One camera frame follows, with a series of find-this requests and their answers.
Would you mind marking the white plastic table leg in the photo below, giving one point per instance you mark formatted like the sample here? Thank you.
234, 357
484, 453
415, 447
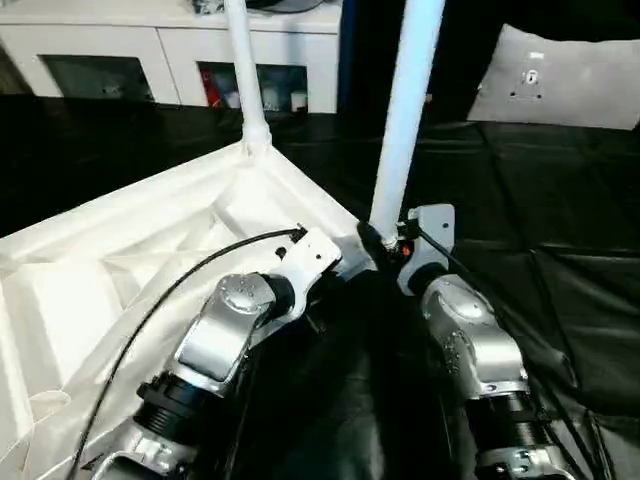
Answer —
247, 75
405, 125

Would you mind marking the white plastic table top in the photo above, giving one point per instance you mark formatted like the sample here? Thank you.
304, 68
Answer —
125, 250

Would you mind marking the white plastic bottle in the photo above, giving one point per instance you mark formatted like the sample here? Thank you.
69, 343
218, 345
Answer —
232, 100
298, 102

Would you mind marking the red bottle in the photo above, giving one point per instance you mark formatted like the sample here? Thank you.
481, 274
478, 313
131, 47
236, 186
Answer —
210, 87

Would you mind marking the white curved plastic panel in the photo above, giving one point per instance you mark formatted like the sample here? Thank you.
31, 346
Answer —
560, 80

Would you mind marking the grey rounded device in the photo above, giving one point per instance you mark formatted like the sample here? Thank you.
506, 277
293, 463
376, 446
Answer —
285, 4

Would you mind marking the black tangled clutter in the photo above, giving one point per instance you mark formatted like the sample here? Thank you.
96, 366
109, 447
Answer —
207, 6

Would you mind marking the white glass-door cabinet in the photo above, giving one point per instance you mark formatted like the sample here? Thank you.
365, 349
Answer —
125, 45

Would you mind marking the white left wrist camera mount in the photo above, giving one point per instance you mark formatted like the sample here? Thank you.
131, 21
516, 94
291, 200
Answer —
312, 255

